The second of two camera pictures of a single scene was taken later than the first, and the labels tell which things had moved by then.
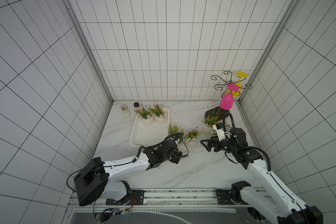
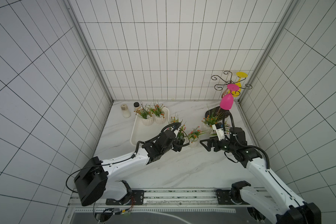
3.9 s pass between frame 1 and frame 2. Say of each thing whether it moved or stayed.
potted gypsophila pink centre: moved
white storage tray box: stayed
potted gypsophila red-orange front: stayed
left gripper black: moved
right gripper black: stayed
